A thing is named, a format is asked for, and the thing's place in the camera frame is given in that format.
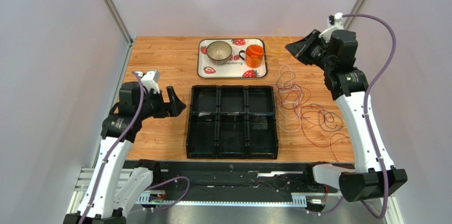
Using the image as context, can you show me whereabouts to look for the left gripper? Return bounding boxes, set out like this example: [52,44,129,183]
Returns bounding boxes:
[136,86,186,120]

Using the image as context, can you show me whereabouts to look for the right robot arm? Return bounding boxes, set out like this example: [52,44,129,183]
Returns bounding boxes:
[285,30,408,202]

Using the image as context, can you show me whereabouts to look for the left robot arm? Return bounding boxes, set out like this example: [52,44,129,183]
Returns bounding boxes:
[63,82,186,223]

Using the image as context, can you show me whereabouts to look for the orange mug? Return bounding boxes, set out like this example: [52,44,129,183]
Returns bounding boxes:
[239,45,265,68]

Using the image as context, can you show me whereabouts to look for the black six-compartment organizer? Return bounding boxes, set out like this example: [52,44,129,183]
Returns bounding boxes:
[186,85,279,160]

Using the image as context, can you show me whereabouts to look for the strawberry pattern tray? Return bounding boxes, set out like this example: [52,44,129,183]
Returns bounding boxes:
[197,38,268,79]

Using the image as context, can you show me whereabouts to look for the grey ceramic bowl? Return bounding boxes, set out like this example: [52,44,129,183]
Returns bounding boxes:
[206,41,232,65]

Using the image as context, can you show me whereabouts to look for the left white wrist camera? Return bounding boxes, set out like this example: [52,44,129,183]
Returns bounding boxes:
[135,70,161,93]

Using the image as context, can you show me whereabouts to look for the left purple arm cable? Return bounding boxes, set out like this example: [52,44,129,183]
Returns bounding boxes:
[75,71,190,224]

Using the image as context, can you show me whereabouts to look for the red cable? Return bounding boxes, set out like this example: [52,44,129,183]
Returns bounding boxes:
[275,82,355,169]

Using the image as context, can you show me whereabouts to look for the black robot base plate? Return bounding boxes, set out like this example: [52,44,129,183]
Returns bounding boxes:
[152,160,337,203]

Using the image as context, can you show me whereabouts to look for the aluminium frame rail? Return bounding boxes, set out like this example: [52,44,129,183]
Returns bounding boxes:
[63,167,405,224]

